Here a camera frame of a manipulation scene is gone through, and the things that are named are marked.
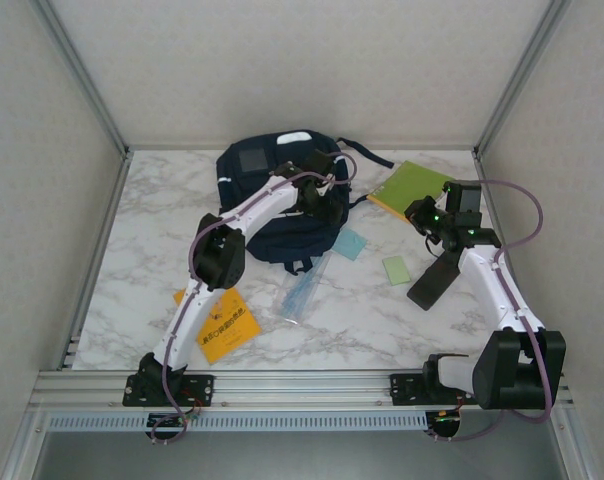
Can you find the green notebook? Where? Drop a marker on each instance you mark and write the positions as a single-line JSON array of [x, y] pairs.
[[407, 182]]

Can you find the light blue note pad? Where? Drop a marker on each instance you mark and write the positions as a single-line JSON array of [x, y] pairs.
[[349, 244]]

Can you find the light green note pad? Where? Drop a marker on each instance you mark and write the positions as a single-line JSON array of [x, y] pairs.
[[397, 270]]

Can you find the black pencil case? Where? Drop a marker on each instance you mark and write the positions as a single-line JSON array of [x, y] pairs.
[[432, 285]]

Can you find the navy blue backpack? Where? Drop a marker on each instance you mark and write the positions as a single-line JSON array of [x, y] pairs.
[[239, 192]]

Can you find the clear bag of pens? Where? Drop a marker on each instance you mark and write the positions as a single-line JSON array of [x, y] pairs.
[[297, 300]]

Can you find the yellow book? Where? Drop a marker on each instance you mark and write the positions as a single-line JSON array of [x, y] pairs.
[[232, 325]]

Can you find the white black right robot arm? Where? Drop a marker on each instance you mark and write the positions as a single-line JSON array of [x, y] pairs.
[[482, 280]]

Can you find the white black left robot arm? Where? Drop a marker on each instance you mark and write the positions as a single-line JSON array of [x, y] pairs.
[[194, 320]]

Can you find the small black controller board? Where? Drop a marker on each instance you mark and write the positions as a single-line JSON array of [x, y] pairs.
[[167, 421], [444, 425]]

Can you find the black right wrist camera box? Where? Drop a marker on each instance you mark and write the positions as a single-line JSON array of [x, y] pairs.
[[464, 197]]

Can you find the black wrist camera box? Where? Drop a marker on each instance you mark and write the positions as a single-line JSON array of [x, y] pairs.
[[318, 162], [464, 197]]

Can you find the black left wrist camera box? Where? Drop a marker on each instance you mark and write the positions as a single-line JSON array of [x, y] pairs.
[[318, 162]]

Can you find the aluminium table side rail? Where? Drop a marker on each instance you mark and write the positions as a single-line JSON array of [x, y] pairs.
[[98, 250], [483, 172]]

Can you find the aluminium frame post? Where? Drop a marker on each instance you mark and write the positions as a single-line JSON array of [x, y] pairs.
[[519, 80], [572, 445], [24, 445], [86, 80]]

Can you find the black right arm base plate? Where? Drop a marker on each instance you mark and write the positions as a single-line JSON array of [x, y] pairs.
[[407, 390]]

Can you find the aluminium mounting rail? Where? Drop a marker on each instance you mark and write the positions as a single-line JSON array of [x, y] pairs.
[[302, 390]]

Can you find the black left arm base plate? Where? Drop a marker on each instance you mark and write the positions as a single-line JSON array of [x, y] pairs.
[[202, 390]]

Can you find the aluminium lower frame post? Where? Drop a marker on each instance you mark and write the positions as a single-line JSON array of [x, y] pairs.
[[572, 445], [24, 445]]

